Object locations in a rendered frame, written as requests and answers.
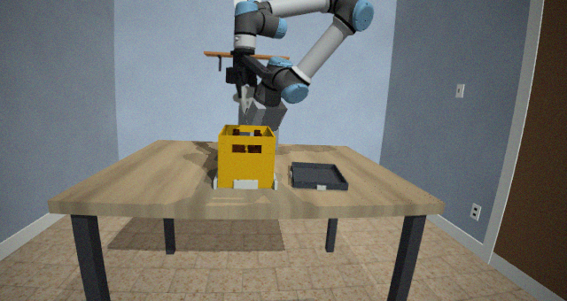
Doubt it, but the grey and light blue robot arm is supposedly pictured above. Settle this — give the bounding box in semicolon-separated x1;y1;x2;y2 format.
234;0;374;107

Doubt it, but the yellow divided crate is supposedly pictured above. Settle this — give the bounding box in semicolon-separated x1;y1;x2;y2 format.
218;125;276;189

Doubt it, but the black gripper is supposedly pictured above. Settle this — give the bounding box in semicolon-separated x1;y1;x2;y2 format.
226;48;258;115

